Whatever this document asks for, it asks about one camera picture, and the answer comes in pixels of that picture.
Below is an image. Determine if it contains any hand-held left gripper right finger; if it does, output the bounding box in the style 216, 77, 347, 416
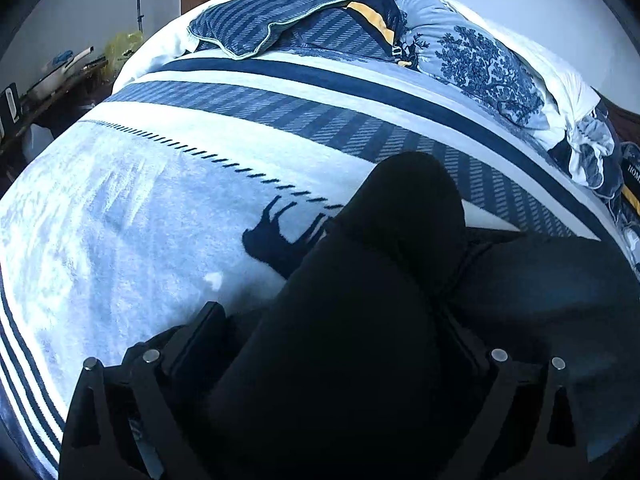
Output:
440, 305, 587, 480

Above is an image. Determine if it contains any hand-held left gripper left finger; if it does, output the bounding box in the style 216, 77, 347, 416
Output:
59, 301, 237, 480

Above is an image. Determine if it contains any black puffer jacket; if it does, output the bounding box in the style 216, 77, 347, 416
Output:
204, 152, 640, 480

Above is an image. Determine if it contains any blue striped printed bed blanket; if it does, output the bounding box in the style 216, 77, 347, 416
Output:
0, 42, 640, 480

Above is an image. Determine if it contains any navy yellow stripe printed pillow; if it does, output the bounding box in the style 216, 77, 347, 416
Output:
617, 141, 640, 203
342, 0, 403, 63

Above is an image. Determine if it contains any white plastic jug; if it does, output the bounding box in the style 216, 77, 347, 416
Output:
27, 125, 57, 161

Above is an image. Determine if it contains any dark wooden side table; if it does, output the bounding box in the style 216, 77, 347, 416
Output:
0, 59, 117, 183

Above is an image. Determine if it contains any dark wooden headboard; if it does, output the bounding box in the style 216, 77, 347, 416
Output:
592, 87, 640, 142

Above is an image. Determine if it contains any black white small appliance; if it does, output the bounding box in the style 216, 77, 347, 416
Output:
0, 87, 22, 139

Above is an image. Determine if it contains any white quilt blue tree print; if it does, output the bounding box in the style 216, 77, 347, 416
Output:
372, 0, 623, 202

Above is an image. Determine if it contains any white cooking pot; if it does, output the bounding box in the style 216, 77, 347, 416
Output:
27, 46, 97, 100

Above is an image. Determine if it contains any yellow plastic bag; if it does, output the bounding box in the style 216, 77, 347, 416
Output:
103, 30, 144, 75

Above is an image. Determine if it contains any blue striped pillow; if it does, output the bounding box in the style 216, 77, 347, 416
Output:
188, 0, 378, 61

